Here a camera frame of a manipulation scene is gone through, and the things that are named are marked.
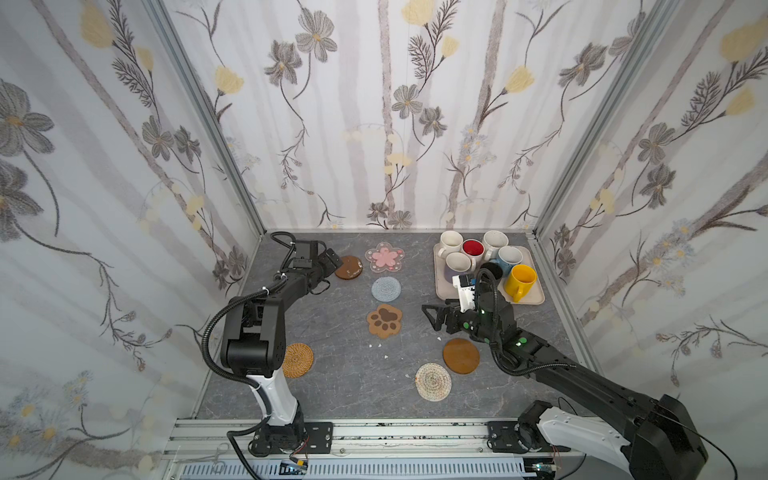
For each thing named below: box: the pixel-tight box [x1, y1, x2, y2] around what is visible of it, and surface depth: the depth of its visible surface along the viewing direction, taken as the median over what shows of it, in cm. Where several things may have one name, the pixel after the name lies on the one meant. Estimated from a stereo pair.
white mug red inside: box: [462, 238, 485, 271], surface depth 109 cm
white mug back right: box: [483, 230, 509, 261], surface depth 110 cm
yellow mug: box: [505, 264, 537, 303], surface depth 99 cm
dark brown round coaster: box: [335, 255, 363, 280], surface depth 110 cm
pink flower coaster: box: [365, 242, 405, 273], surface depth 114 cm
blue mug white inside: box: [489, 246, 523, 277], surface depth 103 cm
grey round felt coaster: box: [371, 276, 402, 303], surface depth 106 cm
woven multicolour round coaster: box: [415, 363, 452, 402], surface depth 85 cm
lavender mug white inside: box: [444, 252, 472, 284], surface depth 105 cm
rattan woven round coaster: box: [282, 342, 315, 379], surface depth 88 cm
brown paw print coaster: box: [367, 304, 402, 339], surface depth 97 cm
